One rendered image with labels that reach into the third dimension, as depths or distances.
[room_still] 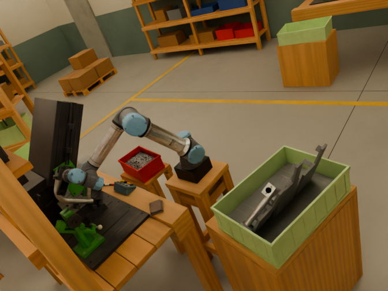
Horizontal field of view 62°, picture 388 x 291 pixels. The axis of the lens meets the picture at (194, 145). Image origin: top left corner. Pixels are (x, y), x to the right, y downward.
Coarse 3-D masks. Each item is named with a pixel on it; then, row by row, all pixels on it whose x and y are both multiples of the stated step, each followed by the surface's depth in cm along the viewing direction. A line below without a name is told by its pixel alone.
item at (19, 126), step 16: (0, 64) 397; (16, 80) 419; (0, 96) 382; (16, 96) 427; (0, 112) 392; (16, 112) 397; (32, 112) 440; (0, 128) 440; (16, 128) 408; (0, 144) 416; (16, 144) 416
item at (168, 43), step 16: (144, 0) 722; (224, 0) 621; (240, 0) 601; (256, 0) 618; (160, 16) 739; (176, 16) 707; (192, 16) 685; (208, 16) 653; (224, 16) 633; (144, 32) 787; (160, 32) 819; (176, 32) 763; (208, 32) 693; (224, 32) 665; (240, 32) 643; (256, 32) 619; (160, 48) 791; (176, 48) 754; (192, 48) 727
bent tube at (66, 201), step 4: (56, 180) 191; (56, 184) 190; (56, 188) 190; (56, 196) 190; (60, 196) 191; (60, 200) 192; (64, 200) 193; (68, 200) 194; (72, 200) 195; (76, 200) 197; (80, 200) 198; (84, 200) 200; (88, 200) 201; (92, 200) 203
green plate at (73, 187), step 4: (64, 164) 197; (72, 164) 200; (56, 168) 194; (72, 184) 199; (76, 184) 201; (68, 188) 198; (72, 188) 199; (76, 188) 201; (80, 188) 202; (72, 192) 199; (76, 192) 201
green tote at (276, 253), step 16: (272, 160) 190; (288, 160) 198; (320, 160) 176; (256, 176) 185; (336, 176) 173; (240, 192) 180; (336, 192) 161; (224, 208) 175; (320, 208) 157; (224, 224) 169; (304, 224) 150; (240, 240) 164; (256, 240) 148; (288, 240) 146; (304, 240) 155; (272, 256) 144; (288, 256) 149
